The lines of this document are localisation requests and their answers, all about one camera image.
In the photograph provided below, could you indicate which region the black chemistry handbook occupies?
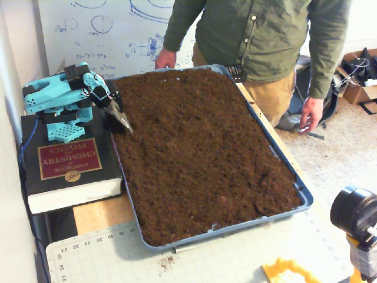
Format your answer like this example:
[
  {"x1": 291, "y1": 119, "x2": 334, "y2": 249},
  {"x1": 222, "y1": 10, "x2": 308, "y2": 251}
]
[{"x1": 21, "y1": 106, "x2": 124, "y2": 215}]

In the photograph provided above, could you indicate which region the blue plastic tray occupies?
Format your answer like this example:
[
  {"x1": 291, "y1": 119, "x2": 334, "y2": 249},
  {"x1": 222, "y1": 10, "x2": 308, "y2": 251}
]
[{"x1": 97, "y1": 64, "x2": 314, "y2": 252}]

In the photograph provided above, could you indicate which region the blue usb cable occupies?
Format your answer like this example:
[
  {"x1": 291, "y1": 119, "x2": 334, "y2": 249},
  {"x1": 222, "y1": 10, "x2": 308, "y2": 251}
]
[{"x1": 17, "y1": 116, "x2": 41, "y2": 177}]

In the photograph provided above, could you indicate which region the whiteboard with blue sketches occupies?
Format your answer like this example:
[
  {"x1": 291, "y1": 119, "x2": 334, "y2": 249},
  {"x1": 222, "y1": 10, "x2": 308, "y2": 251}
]
[{"x1": 32, "y1": 0, "x2": 207, "y2": 80}]

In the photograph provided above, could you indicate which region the short silver metal rod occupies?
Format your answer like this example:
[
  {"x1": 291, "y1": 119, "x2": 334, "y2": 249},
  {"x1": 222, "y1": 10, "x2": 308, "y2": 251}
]
[{"x1": 173, "y1": 245, "x2": 197, "y2": 254}]

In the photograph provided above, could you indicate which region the person in green shirt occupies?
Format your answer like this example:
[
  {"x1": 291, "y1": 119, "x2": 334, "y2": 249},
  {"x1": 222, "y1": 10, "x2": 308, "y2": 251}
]
[{"x1": 161, "y1": 0, "x2": 353, "y2": 127}]

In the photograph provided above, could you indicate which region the black cylindrical camera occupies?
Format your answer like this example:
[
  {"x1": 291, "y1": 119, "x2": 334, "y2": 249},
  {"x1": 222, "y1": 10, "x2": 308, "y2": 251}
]
[{"x1": 329, "y1": 184, "x2": 377, "y2": 236}]

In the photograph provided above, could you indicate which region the yellow grey camera stand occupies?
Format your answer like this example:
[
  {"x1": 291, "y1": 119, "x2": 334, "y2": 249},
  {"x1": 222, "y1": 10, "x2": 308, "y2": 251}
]
[{"x1": 346, "y1": 232, "x2": 377, "y2": 283}]

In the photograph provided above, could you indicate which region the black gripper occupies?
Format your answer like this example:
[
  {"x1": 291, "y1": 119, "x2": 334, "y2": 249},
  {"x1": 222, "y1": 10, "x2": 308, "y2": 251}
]
[{"x1": 88, "y1": 80, "x2": 125, "y2": 115}]

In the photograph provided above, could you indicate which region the silver tape shovel blade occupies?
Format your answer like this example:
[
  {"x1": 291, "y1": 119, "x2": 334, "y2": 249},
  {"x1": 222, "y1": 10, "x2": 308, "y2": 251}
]
[{"x1": 105, "y1": 103, "x2": 134, "y2": 134}]

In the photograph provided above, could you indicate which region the grey black backpack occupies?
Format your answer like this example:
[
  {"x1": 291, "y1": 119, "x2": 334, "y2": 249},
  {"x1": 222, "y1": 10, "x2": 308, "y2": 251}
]
[{"x1": 275, "y1": 54, "x2": 339, "y2": 139}]

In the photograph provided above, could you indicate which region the grey gridded cutting mat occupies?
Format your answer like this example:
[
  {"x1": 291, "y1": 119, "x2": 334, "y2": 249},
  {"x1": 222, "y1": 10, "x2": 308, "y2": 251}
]
[{"x1": 45, "y1": 206, "x2": 354, "y2": 283}]

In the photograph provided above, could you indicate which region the open cardboard box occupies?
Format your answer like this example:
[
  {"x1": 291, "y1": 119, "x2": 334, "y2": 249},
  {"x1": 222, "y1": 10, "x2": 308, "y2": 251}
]
[{"x1": 335, "y1": 48, "x2": 377, "y2": 116}]

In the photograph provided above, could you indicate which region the person's left hand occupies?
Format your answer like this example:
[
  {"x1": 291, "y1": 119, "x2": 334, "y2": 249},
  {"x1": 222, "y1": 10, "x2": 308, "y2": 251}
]
[{"x1": 299, "y1": 96, "x2": 325, "y2": 135}]

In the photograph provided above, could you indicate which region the person's left forearm green sleeve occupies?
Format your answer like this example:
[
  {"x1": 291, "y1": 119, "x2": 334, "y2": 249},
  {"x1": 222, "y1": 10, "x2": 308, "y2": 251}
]
[{"x1": 307, "y1": 35, "x2": 345, "y2": 100}]

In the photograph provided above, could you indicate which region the person's right hand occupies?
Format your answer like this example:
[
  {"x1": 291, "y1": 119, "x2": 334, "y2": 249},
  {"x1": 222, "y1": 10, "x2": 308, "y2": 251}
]
[{"x1": 154, "y1": 47, "x2": 177, "y2": 70}]

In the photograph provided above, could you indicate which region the black perforated box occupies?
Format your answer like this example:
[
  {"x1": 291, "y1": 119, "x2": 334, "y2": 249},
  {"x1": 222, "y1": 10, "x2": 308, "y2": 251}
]
[{"x1": 224, "y1": 64, "x2": 248, "y2": 83}]

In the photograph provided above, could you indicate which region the yellow plastic clamp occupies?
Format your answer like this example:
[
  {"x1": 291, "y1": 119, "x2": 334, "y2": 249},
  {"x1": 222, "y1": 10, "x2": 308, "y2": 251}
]
[{"x1": 262, "y1": 256, "x2": 322, "y2": 283}]

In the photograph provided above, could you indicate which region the person's right forearm green sleeve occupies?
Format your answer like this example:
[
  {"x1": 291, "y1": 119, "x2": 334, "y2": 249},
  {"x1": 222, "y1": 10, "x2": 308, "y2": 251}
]
[{"x1": 162, "y1": 0, "x2": 207, "y2": 53}]

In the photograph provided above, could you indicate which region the blue tray of soil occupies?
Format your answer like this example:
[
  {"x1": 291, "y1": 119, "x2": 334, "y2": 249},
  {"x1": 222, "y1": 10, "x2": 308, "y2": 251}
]
[{"x1": 110, "y1": 67, "x2": 303, "y2": 247}]

